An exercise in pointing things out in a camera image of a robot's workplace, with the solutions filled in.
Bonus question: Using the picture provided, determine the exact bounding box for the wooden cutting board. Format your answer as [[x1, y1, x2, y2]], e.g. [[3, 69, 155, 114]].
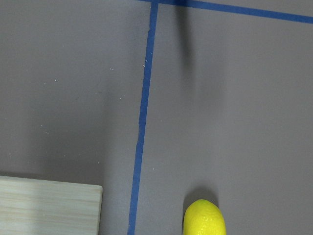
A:
[[0, 176, 103, 235]]

